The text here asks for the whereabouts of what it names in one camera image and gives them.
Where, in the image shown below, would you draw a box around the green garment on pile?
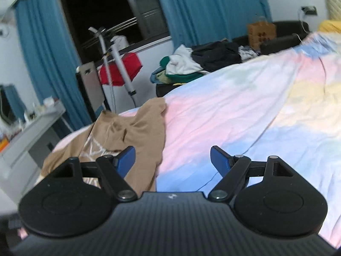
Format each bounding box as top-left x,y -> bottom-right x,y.
150,56 -> 205,85

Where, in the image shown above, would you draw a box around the pastel tie-dye duvet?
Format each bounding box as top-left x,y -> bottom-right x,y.
51,30 -> 341,249

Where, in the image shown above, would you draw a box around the tan printed t-shirt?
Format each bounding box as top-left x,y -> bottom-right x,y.
39,98 -> 166,195

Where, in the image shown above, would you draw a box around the blue curtain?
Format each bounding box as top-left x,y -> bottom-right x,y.
159,0 -> 272,48
14,0 -> 91,130

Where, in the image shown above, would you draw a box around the red hanging garment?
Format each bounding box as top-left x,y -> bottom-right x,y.
98,52 -> 144,87

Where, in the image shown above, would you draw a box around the wall power outlet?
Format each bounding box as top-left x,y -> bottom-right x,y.
301,6 -> 317,16

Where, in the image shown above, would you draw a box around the yellow plush pillow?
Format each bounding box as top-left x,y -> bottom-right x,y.
318,20 -> 341,33

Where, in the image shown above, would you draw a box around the white charging cable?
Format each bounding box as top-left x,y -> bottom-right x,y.
296,7 -> 311,45

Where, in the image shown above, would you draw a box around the black sofa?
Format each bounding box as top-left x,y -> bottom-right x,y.
156,21 -> 310,97

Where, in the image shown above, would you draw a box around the brown paper shopping bag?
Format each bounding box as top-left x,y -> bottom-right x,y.
247,21 -> 277,50

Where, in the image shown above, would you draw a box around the grey desk with drawers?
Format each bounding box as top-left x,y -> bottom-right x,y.
1,100 -> 66,203

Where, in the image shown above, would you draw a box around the silver chair back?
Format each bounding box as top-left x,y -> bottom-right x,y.
76,61 -> 110,122

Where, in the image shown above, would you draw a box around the garment steamer stand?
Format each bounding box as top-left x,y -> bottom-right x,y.
87,26 -> 138,114

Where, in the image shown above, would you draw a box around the right blue curtain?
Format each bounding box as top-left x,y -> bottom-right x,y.
159,0 -> 272,48

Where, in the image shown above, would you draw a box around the left blue curtain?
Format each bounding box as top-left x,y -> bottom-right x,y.
14,0 -> 91,130

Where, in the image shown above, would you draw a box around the black framed mirror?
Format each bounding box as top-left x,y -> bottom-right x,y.
1,84 -> 27,126

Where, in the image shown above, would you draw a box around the black clothes on pile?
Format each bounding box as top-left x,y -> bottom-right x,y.
191,40 -> 242,72

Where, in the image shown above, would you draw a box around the white sweatshirt on pile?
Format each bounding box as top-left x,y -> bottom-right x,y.
165,45 -> 209,75

